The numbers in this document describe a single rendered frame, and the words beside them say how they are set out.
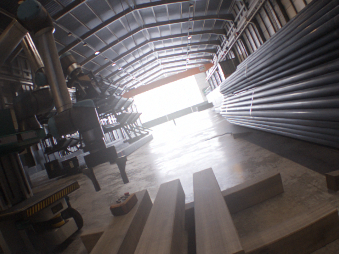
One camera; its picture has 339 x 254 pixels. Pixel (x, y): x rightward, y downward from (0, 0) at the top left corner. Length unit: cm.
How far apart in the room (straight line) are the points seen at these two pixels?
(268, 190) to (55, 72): 110
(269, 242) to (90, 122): 78
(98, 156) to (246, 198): 66
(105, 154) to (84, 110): 19
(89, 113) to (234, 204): 72
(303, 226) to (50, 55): 124
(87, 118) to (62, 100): 23
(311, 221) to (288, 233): 8
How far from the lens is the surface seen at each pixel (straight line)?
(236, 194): 135
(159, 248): 75
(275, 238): 80
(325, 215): 84
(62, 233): 170
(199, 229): 79
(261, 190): 137
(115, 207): 120
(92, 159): 121
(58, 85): 137
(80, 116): 118
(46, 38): 145
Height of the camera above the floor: 49
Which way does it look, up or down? 2 degrees down
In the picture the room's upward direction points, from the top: 20 degrees counter-clockwise
